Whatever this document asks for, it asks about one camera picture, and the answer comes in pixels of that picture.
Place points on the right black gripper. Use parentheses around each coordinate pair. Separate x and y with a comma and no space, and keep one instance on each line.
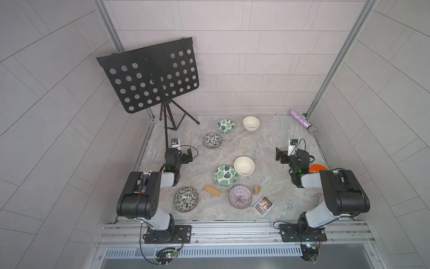
(281,156)

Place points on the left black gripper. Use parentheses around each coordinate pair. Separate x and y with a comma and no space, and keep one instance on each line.
(183,156)

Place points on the black white patterned bowl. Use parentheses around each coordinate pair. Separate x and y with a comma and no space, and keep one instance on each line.
(186,200)
(212,140)

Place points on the purple striped bowl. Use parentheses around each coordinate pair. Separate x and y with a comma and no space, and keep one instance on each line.
(321,199)
(240,197)

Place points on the green leaf bowl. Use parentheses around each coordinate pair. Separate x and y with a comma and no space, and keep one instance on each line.
(226,126)
(225,176)

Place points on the cream bowl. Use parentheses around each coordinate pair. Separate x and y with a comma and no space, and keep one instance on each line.
(251,123)
(244,166)

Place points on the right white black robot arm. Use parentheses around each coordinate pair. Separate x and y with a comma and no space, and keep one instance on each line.
(343,195)

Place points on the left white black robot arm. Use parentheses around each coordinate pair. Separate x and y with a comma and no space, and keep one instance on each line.
(140,196)

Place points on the right orange bowl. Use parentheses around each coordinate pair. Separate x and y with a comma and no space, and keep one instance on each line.
(316,168)

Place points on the purple glitter tube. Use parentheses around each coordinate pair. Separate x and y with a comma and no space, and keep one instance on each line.
(304,122)

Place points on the small wooden cylinder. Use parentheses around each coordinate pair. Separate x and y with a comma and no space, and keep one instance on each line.
(256,190)

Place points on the wooden rectangular block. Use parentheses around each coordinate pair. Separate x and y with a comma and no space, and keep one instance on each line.
(212,190)

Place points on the purple playing card box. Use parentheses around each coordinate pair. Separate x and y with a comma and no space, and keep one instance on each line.
(263,206)

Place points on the black perforated music stand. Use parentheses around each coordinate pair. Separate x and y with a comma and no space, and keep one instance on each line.
(153,75)

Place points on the right green circuit board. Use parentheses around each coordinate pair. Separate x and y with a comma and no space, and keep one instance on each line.
(309,253)

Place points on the green circuit board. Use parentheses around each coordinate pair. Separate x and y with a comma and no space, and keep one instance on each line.
(166,255)
(309,253)

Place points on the left green circuit board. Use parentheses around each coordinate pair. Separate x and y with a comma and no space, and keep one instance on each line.
(166,255)

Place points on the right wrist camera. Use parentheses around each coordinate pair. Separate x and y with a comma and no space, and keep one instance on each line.
(292,147)

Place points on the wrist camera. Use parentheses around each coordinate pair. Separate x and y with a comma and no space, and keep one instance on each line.
(292,147)
(175,143)

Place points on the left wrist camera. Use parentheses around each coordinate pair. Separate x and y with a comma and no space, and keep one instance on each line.
(175,143)

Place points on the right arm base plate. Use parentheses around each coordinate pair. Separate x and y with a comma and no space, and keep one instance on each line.
(301,233)

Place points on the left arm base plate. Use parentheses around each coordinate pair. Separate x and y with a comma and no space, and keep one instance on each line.
(178,235)

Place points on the aluminium mounting rail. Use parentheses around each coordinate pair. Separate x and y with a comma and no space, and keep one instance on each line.
(127,233)

